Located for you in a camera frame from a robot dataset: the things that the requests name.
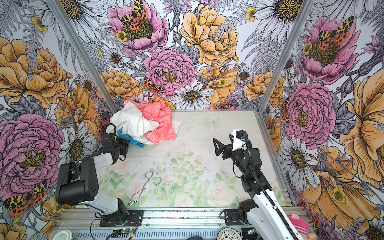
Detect pink plush toy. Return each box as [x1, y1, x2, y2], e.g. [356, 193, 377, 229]
[289, 214, 317, 240]

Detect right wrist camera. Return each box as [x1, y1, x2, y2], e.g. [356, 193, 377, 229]
[232, 129, 246, 151]

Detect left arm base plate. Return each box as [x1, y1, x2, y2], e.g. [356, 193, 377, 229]
[100, 210, 144, 227]

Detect white cloth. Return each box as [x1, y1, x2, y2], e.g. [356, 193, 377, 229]
[110, 104, 182, 142]

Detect green circuit board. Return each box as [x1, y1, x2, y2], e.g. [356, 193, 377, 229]
[111, 229, 137, 240]

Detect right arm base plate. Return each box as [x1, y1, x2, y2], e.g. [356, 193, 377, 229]
[224, 209, 249, 226]

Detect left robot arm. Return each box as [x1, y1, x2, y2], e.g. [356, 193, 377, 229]
[56, 124, 130, 226]

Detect aluminium front rail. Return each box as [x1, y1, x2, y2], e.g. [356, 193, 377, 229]
[53, 206, 310, 232]

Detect aluminium corner post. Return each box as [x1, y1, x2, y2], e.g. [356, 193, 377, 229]
[258, 0, 315, 114]
[47, 1, 118, 114]

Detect right aluminium corner post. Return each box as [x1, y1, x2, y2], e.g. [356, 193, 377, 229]
[258, 0, 315, 114]

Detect white tape roll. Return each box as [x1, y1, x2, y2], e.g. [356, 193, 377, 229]
[52, 230, 73, 240]

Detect left aluminium corner post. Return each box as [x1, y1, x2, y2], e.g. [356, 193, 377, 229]
[47, 1, 118, 114]

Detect metal tongs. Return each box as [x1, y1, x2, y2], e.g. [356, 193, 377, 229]
[126, 170, 162, 209]

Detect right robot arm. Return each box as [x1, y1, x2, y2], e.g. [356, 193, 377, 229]
[213, 130, 303, 240]

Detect pink patterned cloth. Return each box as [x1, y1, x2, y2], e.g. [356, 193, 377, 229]
[125, 100, 181, 145]

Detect white mesh round object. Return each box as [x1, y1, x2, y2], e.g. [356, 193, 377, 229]
[217, 228, 242, 240]

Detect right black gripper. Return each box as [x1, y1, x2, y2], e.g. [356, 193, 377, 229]
[212, 135, 249, 176]

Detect teal blue cloth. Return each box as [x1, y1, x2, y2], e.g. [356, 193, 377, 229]
[117, 129, 144, 148]

